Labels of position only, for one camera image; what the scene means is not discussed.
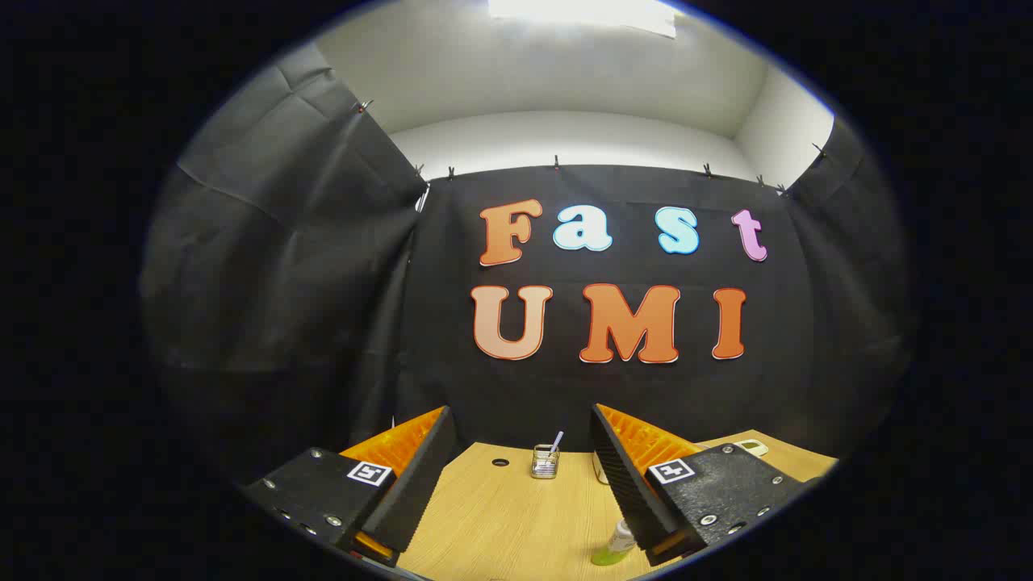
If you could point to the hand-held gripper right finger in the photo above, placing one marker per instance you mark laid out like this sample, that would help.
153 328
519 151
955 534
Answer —
621 484

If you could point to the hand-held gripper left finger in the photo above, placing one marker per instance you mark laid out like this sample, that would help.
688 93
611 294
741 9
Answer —
411 492

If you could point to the clear juice bottle green label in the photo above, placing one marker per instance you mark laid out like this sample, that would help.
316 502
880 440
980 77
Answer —
615 549

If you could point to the cream toaster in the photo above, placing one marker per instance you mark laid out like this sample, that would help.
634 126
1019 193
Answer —
600 470

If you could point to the wooden table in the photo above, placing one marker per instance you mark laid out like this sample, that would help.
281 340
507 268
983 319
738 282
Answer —
500 524

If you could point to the white divided condiment dish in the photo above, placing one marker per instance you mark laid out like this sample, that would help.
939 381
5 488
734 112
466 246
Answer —
750 446

